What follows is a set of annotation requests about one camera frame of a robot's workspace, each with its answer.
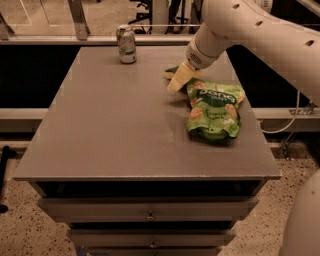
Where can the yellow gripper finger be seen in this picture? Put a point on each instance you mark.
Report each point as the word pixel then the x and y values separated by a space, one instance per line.
pixel 182 76

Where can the green and yellow sponge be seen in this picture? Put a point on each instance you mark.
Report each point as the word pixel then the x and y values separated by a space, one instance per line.
pixel 169 73

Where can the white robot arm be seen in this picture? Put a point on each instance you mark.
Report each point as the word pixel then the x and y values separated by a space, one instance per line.
pixel 292 51

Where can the green rice chip bag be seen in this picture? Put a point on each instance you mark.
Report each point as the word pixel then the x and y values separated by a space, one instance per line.
pixel 214 109

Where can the black office chair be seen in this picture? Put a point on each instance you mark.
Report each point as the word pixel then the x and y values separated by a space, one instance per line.
pixel 154 19

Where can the white green soda can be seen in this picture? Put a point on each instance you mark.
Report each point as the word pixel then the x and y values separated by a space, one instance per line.
pixel 126 44

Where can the grey top drawer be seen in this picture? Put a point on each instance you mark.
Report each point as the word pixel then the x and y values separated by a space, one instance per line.
pixel 89 210

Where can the grey drawer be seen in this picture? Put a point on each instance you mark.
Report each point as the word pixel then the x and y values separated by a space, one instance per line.
pixel 89 210
pixel 153 238

